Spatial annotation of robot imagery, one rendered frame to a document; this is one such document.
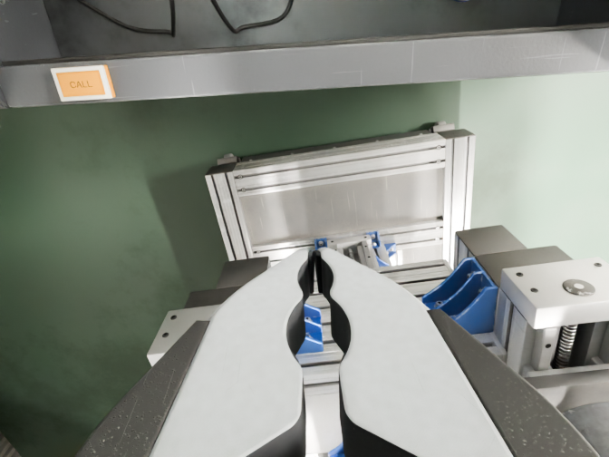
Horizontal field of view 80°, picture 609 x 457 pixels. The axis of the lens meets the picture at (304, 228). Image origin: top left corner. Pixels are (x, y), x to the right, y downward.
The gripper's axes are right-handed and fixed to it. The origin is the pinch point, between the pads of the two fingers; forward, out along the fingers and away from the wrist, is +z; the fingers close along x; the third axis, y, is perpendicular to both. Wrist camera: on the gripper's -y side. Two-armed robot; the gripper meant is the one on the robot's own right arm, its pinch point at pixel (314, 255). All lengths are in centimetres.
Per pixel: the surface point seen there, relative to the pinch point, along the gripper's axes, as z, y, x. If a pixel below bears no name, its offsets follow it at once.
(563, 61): 28.1, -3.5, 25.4
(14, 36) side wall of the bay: 33.1, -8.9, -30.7
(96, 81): 26.9, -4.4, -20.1
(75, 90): 26.9, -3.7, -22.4
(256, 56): 28.2, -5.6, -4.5
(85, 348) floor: 123, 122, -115
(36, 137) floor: 123, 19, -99
